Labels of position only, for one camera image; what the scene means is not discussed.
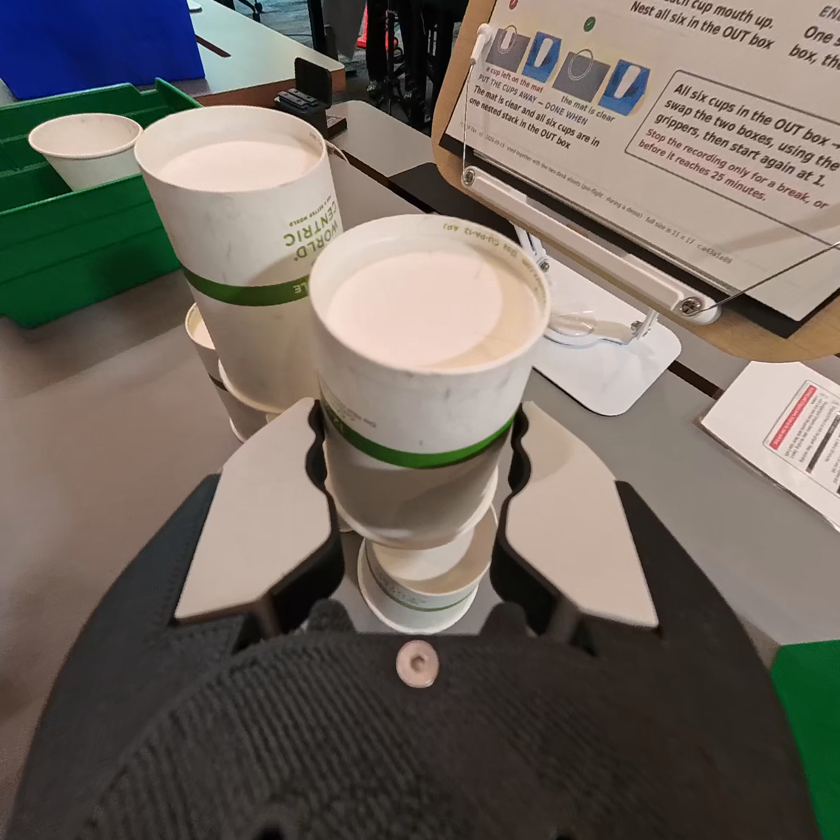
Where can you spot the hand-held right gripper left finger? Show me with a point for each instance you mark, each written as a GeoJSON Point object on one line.
{"type": "Point", "coordinates": [262, 525]}

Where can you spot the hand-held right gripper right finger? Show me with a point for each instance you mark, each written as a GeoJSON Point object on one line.
{"type": "Point", "coordinates": [571, 531]}

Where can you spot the white paper cup green band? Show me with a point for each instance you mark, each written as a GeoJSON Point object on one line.
{"type": "Point", "coordinates": [420, 367]}
{"type": "Point", "coordinates": [426, 590]}
{"type": "Point", "coordinates": [85, 141]}
{"type": "Point", "coordinates": [223, 249]}
{"type": "Point", "coordinates": [210, 354]}

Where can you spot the green plastic bin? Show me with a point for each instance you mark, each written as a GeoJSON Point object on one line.
{"type": "Point", "coordinates": [79, 249]}
{"type": "Point", "coordinates": [810, 722]}

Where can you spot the white board stand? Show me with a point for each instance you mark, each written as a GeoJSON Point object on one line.
{"type": "Point", "coordinates": [610, 374]}

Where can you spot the laminated paper sheet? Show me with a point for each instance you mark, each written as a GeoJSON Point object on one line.
{"type": "Point", "coordinates": [774, 426]}

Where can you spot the printed instruction board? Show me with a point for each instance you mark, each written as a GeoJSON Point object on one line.
{"type": "Point", "coordinates": [689, 131]}

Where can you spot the black charging hub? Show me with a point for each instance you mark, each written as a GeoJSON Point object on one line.
{"type": "Point", "coordinates": [312, 82]}

